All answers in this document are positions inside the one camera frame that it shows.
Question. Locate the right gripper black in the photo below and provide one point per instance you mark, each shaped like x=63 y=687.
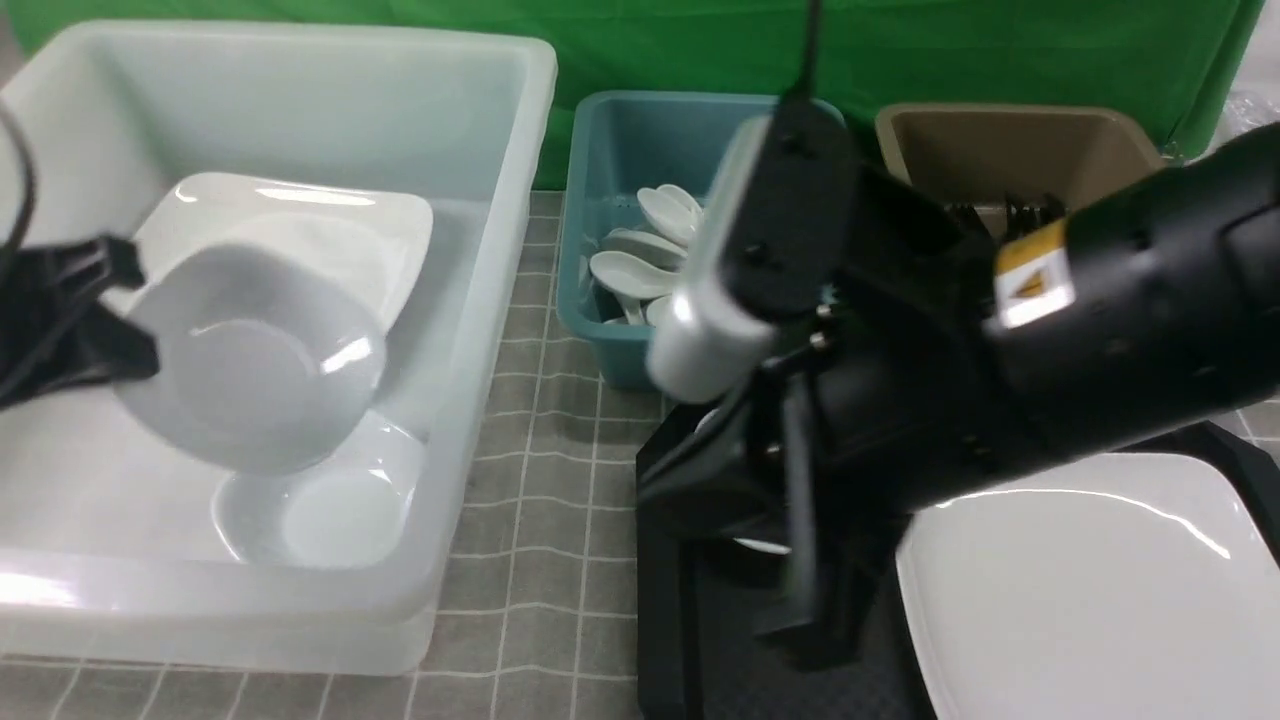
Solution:
x=896 y=403

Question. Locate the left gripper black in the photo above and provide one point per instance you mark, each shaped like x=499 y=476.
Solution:
x=57 y=333

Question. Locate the white bowl tray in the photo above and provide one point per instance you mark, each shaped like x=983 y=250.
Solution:
x=264 y=366

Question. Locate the large white square plate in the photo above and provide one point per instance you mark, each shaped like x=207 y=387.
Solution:
x=1124 y=586

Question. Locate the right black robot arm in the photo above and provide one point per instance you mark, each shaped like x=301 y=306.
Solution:
x=1143 y=313

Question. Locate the white square plate in bin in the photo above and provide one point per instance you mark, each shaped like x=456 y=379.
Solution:
x=330 y=230

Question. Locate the large translucent white bin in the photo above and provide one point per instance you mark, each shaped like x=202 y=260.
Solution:
x=109 y=550

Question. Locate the bundle of black chopsticks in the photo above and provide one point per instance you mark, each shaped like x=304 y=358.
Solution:
x=1010 y=219

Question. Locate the pile of white spoons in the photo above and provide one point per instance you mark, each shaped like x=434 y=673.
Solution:
x=640 y=267

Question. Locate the brown plastic bin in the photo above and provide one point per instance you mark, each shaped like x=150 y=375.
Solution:
x=975 y=153

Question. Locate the black serving tray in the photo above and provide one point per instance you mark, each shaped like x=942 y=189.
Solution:
x=697 y=657

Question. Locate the white bowl in bin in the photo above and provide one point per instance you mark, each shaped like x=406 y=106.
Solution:
x=346 y=511

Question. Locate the teal plastic bin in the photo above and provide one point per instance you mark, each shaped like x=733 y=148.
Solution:
x=622 y=141

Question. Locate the grey checked tablecloth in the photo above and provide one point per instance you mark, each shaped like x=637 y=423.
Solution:
x=538 y=609

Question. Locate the green backdrop cloth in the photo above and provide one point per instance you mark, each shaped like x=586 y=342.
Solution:
x=1167 y=64

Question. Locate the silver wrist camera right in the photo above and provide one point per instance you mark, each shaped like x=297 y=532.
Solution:
x=775 y=227

